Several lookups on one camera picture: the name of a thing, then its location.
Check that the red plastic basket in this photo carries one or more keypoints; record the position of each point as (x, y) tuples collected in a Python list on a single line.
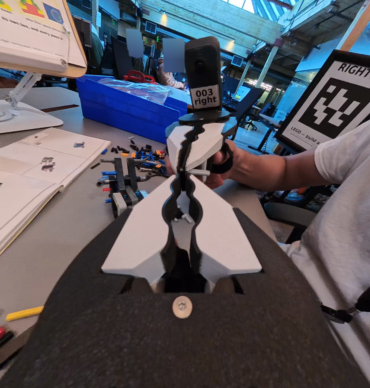
[(139, 75)]

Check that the partly built lego model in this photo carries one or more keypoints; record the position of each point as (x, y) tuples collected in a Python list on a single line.
[(124, 182)]

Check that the framed black white marker poster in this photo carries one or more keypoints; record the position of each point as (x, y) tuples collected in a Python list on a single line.
[(333, 103)]

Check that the black office chair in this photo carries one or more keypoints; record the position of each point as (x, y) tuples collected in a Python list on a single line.
[(288, 213)]

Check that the white instruction booklet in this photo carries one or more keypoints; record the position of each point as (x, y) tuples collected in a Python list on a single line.
[(36, 169)]

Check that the board with printed sheet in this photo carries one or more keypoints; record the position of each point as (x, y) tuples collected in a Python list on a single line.
[(27, 39)]

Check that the person's right hand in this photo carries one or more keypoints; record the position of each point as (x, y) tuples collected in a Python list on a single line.
[(239, 169)]

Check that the blue plastic storage bin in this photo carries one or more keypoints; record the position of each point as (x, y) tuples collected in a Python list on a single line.
[(118, 112)]

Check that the clear plastic bag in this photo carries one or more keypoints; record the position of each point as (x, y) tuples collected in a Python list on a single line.
[(136, 89)]

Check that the person's right forearm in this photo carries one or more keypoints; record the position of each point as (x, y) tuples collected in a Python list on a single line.
[(279, 169)]

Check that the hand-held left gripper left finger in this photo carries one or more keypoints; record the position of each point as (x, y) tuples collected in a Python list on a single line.
[(136, 239)]

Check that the yellow lego axle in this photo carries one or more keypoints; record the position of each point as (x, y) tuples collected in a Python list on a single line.
[(24, 313)]

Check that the small black grey lego assembly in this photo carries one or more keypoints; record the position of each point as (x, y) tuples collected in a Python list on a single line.
[(185, 216)]

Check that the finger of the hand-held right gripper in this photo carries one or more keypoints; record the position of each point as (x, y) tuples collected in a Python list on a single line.
[(209, 139), (174, 142)]

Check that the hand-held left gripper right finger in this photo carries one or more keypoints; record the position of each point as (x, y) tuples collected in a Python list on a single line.
[(227, 239)]

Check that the pile of small lego pins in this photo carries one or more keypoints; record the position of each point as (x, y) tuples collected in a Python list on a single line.
[(145, 154)]

